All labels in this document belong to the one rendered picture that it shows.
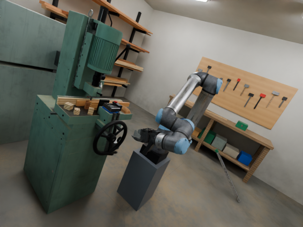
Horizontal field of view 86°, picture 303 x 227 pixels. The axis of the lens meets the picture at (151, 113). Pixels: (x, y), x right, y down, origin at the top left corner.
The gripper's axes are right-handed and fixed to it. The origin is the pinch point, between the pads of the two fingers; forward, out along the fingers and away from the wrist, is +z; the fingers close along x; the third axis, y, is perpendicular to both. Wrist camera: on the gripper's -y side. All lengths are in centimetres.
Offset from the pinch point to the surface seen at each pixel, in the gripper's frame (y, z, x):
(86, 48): 58, 43, 10
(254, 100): 38, -42, -328
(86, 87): 30, 47, 6
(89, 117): 8.7, 32.0, 11.6
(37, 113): 5, 86, 26
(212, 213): -110, -29, -124
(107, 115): 11.5, 23.5, 3.5
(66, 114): 11.3, 35.7, 26.7
